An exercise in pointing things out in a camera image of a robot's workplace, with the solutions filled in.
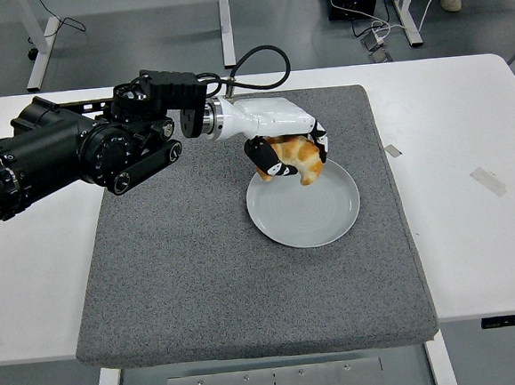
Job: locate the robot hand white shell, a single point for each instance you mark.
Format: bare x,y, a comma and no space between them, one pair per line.
269,113

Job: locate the croissant bread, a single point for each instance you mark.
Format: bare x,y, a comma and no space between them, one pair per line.
304,157

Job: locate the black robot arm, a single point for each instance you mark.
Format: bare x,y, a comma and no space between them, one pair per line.
48,142

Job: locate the grey round plate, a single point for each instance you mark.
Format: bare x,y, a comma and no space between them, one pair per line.
304,215

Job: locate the white desk leg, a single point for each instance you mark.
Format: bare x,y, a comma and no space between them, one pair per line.
410,20
227,34
41,58

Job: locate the grey foot pedal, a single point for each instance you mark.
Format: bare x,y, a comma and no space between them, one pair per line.
373,43
381,56

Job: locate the small clear tape piece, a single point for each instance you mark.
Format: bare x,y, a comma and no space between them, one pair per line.
393,150

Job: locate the grey speckled mat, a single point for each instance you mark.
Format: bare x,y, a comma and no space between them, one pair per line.
203,295

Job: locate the long clear tape piece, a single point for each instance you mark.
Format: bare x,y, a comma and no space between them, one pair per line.
488,181

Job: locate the black caster wheel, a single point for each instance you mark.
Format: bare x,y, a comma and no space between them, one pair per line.
32,53

